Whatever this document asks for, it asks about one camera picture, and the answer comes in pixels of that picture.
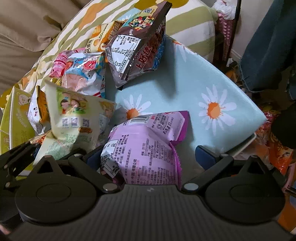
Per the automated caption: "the pale green snack bag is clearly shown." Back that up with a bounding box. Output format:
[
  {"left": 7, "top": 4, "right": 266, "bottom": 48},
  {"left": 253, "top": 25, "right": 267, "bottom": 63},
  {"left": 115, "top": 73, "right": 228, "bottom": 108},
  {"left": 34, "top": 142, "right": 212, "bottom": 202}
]
[{"left": 33, "top": 81, "right": 116, "bottom": 166}]

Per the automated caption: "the purple snack bag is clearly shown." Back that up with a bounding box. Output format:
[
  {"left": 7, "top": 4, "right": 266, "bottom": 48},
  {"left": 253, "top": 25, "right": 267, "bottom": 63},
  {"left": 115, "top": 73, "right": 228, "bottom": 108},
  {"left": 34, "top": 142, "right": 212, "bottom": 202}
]
[{"left": 100, "top": 110, "right": 190, "bottom": 187}]

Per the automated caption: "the white orange snack bag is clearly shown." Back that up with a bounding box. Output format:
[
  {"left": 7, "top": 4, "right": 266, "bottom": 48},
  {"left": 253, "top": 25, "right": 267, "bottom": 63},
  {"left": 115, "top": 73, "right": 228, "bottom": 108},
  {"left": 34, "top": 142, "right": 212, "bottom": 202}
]
[{"left": 28, "top": 85, "right": 51, "bottom": 135}]

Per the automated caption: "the shrimp flake snack bag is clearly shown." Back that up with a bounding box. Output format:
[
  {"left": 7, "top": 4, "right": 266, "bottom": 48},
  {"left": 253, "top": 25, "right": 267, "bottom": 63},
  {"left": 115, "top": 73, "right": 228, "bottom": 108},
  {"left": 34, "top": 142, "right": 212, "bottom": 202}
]
[{"left": 61, "top": 52, "right": 106, "bottom": 98}]

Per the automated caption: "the pink striped snack bag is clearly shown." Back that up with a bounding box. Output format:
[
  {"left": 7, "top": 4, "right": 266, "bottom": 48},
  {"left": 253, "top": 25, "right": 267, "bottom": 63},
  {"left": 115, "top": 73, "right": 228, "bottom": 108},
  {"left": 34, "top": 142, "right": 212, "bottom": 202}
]
[{"left": 49, "top": 48, "right": 84, "bottom": 78}]

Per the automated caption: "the cream orange cake packet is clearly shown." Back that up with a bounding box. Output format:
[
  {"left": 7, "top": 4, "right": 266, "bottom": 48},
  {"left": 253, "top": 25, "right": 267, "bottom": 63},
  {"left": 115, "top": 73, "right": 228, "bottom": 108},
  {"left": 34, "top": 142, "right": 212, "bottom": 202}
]
[{"left": 85, "top": 21, "right": 125, "bottom": 54}]

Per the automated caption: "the brown chocolate snack bag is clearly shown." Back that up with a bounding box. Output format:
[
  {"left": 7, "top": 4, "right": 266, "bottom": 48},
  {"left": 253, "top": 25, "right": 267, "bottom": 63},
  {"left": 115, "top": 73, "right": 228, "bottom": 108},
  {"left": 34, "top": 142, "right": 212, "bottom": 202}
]
[{"left": 105, "top": 1, "right": 172, "bottom": 89}]

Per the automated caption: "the red spicy snack bag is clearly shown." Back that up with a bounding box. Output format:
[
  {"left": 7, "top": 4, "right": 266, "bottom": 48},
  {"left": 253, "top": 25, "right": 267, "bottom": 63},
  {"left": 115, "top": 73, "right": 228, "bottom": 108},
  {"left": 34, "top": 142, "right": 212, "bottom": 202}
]
[{"left": 255, "top": 104, "right": 294, "bottom": 175}]

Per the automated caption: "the green cardboard box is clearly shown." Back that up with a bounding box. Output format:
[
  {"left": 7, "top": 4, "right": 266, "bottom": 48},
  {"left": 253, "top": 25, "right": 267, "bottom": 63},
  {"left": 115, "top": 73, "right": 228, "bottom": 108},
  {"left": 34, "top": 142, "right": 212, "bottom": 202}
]
[{"left": 1, "top": 87, "right": 35, "bottom": 154}]

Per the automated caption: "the light blue daisy tablecloth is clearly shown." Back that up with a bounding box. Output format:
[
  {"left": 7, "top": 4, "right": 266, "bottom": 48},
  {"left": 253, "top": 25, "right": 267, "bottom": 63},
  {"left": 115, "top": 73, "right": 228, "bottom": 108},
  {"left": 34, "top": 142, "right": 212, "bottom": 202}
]
[{"left": 106, "top": 37, "right": 266, "bottom": 182}]

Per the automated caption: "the blue jeans leg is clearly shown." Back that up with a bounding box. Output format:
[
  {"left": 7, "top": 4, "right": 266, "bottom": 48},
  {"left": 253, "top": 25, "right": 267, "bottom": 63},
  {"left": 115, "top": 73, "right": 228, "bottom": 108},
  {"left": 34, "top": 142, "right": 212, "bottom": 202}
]
[{"left": 239, "top": 1, "right": 295, "bottom": 93}]

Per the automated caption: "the green striped floral duvet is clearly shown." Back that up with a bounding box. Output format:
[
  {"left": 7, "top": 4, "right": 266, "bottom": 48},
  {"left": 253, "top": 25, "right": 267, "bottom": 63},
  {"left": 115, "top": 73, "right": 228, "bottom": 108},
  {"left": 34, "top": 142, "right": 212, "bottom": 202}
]
[{"left": 0, "top": 0, "right": 219, "bottom": 110}]

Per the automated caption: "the beige curtain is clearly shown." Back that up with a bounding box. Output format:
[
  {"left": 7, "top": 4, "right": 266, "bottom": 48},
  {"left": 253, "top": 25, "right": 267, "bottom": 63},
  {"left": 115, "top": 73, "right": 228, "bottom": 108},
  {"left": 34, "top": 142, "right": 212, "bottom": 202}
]
[{"left": 1, "top": 0, "right": 88, "bottom": 93}]

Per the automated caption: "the white plastic bag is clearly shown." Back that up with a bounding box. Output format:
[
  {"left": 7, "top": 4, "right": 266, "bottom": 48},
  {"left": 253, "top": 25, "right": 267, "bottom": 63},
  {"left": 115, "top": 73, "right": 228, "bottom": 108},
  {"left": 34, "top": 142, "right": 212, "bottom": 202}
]
[{"left": 212, "top": 0, "right": 237, "bottom": 20}]

